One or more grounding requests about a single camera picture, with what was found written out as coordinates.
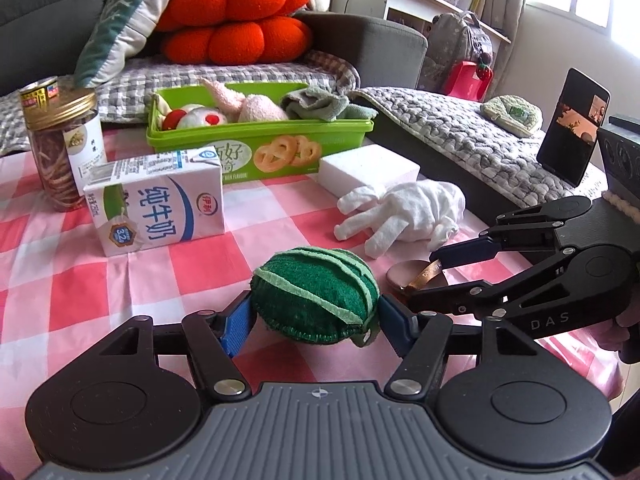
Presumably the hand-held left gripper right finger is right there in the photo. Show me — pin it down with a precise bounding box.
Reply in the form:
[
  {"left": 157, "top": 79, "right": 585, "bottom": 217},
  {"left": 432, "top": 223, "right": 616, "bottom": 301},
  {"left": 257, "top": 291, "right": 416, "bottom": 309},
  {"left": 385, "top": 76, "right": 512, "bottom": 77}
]
[{"left": 377, "top": 294, "right": 551, "bottom": 397}]

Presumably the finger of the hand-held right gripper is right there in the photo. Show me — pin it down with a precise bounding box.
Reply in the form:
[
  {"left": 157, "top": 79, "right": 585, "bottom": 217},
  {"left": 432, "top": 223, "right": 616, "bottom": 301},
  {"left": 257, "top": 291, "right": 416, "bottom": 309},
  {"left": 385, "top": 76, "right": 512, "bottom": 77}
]
[
  {"left": 407, "top": 254, "right": 576, "bottom": 318},
  {"left": 432, "top": 195, "right": 596, "bottom": 272}
]

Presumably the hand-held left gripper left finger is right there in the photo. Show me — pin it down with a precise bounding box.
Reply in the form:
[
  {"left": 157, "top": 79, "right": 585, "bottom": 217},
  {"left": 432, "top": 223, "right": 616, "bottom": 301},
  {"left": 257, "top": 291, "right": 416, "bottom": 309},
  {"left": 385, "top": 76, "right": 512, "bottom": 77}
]
[{"left": 85, "top": 290, "right": 258, "bottom": 402}]

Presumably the brown powder puff with ribbon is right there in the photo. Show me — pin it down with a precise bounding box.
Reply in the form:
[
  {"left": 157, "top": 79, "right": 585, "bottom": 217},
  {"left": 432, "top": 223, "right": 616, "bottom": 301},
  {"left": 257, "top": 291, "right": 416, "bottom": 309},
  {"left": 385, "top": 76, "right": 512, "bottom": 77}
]
[{"left": 386, "top": 258, "right": 448, "bottom": 293}]

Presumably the green watermelon plush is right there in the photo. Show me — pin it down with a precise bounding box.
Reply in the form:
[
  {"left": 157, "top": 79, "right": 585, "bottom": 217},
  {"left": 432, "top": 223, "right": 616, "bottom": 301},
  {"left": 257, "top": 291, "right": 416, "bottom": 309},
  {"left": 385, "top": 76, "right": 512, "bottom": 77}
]
[{"left": 249, "top": 246, "right": 381, "bottom": 350}]

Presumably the green plastic biscuit box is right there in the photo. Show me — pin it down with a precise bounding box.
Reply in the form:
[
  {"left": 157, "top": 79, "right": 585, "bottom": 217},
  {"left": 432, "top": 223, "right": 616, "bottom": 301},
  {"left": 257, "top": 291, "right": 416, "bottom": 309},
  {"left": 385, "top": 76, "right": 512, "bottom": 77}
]
[{"left": 146, "top": 81, "right": 375, "bottom": 186}]

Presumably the red and white plush toy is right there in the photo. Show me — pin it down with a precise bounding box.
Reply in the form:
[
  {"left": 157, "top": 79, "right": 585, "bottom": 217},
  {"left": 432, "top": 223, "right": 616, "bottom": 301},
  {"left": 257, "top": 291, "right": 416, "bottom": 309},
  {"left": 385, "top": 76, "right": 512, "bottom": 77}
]
[{"left": 161, "top": 102, "right": 230, "bottom": 130}]

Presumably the green towel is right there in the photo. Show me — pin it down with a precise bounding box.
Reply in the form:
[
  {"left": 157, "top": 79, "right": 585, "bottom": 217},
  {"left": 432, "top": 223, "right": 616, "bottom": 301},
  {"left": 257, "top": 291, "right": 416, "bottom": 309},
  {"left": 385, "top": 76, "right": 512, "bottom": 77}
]
[{"left": 280, "top": 85, "right": 378, "bottom": 122}]

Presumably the pink plush toy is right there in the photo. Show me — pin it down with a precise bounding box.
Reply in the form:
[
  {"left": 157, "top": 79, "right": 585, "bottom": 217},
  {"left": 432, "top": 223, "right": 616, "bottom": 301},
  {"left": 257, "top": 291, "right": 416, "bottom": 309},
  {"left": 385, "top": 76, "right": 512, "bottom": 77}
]
[{"left": 201, "top": 77, "right": 290, "bottom": 123}]

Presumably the person's right hand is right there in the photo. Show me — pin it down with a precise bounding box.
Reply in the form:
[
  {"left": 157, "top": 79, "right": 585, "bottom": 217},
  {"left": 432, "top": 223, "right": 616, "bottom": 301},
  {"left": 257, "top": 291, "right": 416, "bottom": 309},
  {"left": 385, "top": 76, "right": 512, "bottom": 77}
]
[{"left": 614, "top": 305, "right": 640, "bottom": 363}]

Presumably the dark grey ottoman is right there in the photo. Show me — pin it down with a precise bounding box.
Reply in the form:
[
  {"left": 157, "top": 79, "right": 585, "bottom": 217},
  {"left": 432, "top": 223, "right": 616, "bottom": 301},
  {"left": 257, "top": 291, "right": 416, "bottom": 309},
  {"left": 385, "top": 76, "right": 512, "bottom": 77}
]
[{"left": 372, "top": 110, "right": 556, "bottom": 266}]

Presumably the white glove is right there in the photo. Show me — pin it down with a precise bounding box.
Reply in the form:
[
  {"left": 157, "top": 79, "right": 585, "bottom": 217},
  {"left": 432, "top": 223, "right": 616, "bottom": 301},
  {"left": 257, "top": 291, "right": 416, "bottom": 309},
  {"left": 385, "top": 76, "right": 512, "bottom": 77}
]
[{"left": 334, "top": 180, "right": 467, "bottom": 259}]

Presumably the grey quilted blanket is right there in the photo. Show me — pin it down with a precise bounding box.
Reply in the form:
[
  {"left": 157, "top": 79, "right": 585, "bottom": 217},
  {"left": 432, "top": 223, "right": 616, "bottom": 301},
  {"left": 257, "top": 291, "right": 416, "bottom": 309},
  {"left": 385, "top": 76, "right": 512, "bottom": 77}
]
[{"left": 357, "top": 86, "right": 608, "bottom": 201}]

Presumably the black smartphone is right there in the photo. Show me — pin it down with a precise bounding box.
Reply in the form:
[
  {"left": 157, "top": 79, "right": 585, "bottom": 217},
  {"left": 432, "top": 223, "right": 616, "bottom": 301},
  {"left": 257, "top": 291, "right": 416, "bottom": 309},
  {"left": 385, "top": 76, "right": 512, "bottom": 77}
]
[{"left": 536, "top": 67, "right": 612, "bottom": 188}]

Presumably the white foam block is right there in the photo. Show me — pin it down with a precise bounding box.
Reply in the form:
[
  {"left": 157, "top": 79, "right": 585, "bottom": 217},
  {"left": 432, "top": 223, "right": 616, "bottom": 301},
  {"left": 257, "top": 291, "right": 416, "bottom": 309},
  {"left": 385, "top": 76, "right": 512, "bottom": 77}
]
[{"left": 318, "top": 143, "right": 422, "bottom": 203}]

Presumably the white milk carton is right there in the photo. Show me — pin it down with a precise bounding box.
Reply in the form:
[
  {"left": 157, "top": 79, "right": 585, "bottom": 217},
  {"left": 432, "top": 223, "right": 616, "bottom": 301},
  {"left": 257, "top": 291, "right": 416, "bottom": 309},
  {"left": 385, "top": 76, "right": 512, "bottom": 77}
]
[{"left": 82, "top": 146, "right": 226, "bottom": 258}]

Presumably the green quilted pouch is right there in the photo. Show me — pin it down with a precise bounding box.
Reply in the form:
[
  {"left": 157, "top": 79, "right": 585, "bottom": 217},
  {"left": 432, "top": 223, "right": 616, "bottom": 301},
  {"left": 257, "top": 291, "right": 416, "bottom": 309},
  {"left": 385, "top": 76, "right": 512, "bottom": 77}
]
[{"left": 480, "top": 95, "right": 544, "bottom": 139}]

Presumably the pink checked tablecloth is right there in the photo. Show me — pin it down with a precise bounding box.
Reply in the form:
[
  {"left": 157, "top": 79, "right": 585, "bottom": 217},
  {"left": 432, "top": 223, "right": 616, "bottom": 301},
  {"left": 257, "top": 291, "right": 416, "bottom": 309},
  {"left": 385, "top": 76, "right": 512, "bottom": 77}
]
[{"left": 0, "top": 120, "right": 626, "bottom": 401}]

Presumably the red bag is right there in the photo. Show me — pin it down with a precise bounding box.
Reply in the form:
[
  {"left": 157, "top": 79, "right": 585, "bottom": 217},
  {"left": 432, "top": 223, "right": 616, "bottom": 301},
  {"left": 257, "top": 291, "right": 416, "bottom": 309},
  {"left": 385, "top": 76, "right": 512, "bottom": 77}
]
[{"left": 442, "top": 60, "right": 493, "bottom": 103}]

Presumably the grey backpack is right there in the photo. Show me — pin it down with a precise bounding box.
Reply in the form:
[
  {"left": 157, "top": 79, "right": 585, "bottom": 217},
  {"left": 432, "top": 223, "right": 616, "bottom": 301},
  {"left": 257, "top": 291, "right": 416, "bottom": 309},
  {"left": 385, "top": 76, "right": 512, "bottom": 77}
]
[{"left": 417, "top": 10, "right": 496, "bottom": 93}]

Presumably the grey sofa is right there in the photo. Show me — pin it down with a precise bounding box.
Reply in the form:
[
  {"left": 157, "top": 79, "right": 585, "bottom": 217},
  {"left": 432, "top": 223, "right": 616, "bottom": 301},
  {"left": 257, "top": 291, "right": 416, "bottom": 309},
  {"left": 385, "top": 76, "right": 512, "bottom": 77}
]
[{"left": 0, "top": 0, "right": 430, "bottom": 96}]

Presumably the glass jar with gold lid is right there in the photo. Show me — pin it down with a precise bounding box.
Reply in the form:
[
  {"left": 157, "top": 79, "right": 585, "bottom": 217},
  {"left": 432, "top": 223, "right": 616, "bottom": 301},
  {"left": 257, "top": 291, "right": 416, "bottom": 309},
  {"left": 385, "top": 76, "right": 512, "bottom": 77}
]
[{"left": 20, "top": 87, "right": 106, "bottom": 213}]

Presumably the light patterned curtain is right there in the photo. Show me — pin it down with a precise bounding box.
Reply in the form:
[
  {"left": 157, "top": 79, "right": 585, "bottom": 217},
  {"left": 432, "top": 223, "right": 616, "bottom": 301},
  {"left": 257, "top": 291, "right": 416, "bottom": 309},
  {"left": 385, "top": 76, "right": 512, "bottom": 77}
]
[{"left": 477, "top": 0, "right": 528, "bottom": 68}]

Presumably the white wooden desk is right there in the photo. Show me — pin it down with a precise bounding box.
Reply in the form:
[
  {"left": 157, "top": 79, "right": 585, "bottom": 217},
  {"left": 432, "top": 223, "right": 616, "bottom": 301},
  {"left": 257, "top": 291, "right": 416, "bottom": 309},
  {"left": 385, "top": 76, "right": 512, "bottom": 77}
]
[{"left": 345, "top": 0, "right": 513, "bottom": 61}]

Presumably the grey checkered blanket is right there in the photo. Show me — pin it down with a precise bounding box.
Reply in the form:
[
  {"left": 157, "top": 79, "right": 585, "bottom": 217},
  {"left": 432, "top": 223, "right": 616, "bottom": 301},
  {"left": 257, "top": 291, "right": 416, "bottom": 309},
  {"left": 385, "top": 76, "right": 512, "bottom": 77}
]
[{"left": 0, "top": 50, "right": 361, "bottom": 156}]

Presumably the window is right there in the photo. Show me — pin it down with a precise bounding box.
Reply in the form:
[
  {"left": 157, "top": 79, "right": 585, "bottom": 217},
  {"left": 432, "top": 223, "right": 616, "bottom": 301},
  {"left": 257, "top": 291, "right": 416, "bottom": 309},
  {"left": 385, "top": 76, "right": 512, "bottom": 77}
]
[{"left": 520, "top": 0, "right": 640, "bottom": 51}]

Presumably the tin can with yellow label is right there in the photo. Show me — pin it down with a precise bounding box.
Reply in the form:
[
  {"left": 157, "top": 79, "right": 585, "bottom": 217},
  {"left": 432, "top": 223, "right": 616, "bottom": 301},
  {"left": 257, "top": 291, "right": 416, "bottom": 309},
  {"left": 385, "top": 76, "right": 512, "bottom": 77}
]
[{"left": 19, "top": 75, "right": 61, "bottom": 111}]

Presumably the teal and white pillow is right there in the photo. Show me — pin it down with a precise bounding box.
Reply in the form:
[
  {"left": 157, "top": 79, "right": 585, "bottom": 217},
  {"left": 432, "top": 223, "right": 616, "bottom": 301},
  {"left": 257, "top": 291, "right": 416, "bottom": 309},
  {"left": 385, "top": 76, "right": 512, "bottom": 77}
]
[{"left": 74, "top": 0, "right": 203, "bottom": 88}]

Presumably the cream braided cord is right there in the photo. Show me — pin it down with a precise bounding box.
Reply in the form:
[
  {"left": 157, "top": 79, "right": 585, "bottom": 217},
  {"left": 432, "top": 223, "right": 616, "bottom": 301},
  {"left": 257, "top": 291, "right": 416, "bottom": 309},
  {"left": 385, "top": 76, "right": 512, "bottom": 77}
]
[{"left": 601, "top": 189, "right": 640, "bottom": 217}]

